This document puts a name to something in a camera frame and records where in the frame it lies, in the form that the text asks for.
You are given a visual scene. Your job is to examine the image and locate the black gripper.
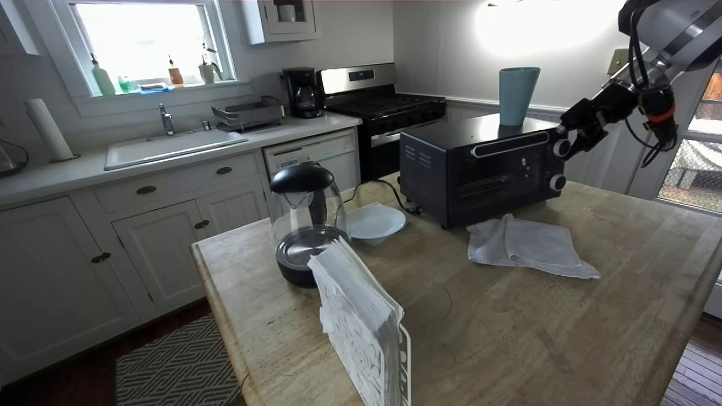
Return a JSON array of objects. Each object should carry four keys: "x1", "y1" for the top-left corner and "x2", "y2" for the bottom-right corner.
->
[{"x1": 553, "y1": 79, "x2": 641, "y2": 161}]

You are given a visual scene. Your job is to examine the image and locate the teal plastic cup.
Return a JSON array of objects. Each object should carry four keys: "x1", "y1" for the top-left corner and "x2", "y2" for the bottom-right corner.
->
[{"x1": 499, "y1": 65, "x2": 544, "y2": 128}]

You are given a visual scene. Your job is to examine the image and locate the white crumpled cloth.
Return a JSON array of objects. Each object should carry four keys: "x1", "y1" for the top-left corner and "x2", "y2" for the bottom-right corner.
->
[{"x1": 464, "y1": 213, "x2": 602, "y2": 282}]

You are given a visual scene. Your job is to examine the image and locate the black toaster oven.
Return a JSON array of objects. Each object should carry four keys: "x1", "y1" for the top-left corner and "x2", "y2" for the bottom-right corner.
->
[{"x1": 398, "y1": 112, "x2": 573, "y2": 230}]

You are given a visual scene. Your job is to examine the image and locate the white glass door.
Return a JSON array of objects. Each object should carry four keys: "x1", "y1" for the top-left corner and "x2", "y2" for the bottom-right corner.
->
[{"x1": 627, "y1": 43, "x2": 722, "y2": 221}]

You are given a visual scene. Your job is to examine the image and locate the black and steel stove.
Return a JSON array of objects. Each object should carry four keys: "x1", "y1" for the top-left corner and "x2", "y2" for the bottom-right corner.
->
[{"x1": 319, "y1": 63, "x2": 449, "y2": 185}]

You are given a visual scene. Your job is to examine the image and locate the white round plate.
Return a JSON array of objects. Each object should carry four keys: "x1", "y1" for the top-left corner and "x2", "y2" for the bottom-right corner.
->
[{"x1": 346, "y1": 204, "x2": 409, "y2": 243}]

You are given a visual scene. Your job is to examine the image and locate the white dishwasher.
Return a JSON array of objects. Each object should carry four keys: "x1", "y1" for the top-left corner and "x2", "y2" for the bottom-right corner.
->
[{"x1": 262, "y1": 127, "x2": 363, "y2": 199}]

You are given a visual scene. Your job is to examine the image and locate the black coffee maker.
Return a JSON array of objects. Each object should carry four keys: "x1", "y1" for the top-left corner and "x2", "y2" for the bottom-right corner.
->
[{"x1": 280, "y1": 65, "x2": 328, "y2": 119}]

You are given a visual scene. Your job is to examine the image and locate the glass kettle with black lid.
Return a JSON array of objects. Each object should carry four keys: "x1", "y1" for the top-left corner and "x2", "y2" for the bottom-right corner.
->
[{"x1": 269, "y1": 161, "x2": 353, "y2": 288}]

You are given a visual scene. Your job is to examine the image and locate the white towel with print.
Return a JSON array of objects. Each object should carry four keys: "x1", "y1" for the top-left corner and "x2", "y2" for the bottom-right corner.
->
[{"x1": 304, "y1": 238, "x2": 407, "y2": 406}]

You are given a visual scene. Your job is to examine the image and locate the gray dish drainer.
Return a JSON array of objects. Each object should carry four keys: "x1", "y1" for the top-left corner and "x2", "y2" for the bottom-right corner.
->
[{"x1": 211, "y1": 94, "x2": 286, "y2": 133}]

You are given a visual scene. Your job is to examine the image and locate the small potted plant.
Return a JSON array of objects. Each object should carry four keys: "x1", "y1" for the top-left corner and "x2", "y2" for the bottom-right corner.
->
[{"x1": 197, "y1": 43, "x2": 226, "y2": 85}]

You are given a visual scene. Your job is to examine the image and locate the white kitchen sink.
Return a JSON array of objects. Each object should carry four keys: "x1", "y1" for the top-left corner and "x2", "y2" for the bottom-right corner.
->
[{"x1": 101, "y1": 128, "x2": 250, "y2": 171}]

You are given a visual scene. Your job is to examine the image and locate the small brown bottle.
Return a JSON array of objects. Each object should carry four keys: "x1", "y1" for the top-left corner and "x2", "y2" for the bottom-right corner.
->
[{"x1": 164, "y1": 57, "x2": 185, "y2": 89}]

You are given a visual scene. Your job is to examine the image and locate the chrome faucet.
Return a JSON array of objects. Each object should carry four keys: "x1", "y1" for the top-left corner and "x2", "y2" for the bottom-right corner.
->
[{"x1": 155, "y1": 101, "x2": 178, "y2": 141}]

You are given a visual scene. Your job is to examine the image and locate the blue sponge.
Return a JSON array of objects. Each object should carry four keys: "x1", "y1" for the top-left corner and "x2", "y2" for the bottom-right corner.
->
[{"x1": 137, "y1": 79, "x2": 172, "y2": 98}]

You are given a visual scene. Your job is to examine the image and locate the white framed window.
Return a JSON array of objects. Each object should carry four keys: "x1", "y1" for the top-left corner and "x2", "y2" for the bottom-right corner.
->
[{"x1": 44, "y1": 0, "x2": 240, "y2": 105}]

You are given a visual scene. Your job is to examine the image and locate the gray patterned rug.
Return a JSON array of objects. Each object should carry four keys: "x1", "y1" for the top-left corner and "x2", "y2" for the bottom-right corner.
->
[{"x1": 113, "y1": 313, "x2": 248, "y2": 406}]

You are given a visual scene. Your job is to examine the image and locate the green soap bottle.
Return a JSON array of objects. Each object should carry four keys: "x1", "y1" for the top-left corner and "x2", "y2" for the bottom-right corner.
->
[{"x1": 89, "y1": 54, "x2": 119, "y2": 99}]

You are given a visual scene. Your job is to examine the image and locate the white base cabinets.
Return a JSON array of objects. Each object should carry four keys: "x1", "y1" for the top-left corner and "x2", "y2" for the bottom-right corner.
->
[{"x1": 0, "y1": 149, "x2": 273, "y2": 388}]

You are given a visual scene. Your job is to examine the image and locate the white paper towel roll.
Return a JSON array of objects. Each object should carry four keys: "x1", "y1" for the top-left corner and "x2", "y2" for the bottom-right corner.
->
[{"x1": 25, "y1": 98, "x2": 77, "y2": 164}]

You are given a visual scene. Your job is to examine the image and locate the beige light switch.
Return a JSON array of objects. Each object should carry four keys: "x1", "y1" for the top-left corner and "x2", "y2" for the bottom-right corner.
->
[{"x1": 608, "y1": 48, "x2": 632, "y2": 76}]

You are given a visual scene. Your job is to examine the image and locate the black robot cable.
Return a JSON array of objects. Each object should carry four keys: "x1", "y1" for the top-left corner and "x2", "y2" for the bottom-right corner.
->
[{"x1": 621, "y1": 3, "x2": 684, "y2": 170}]

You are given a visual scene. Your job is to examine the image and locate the black power cord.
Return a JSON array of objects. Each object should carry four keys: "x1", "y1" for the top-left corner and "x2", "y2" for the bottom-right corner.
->
[{"x1": 372, "y1": 179, "x2": 419, "y2": 216}]

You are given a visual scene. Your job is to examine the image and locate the white wire rack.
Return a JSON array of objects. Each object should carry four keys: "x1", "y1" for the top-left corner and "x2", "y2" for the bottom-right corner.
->
[{"x1": 394, "y1": 322, "x2": 415, "y2": 406}]

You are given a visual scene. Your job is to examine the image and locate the white wall cabinet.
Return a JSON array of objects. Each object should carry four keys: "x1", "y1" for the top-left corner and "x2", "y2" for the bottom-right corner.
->
[{"x1": 240, "y1": 0, "x2": 320, "y2": 48}]

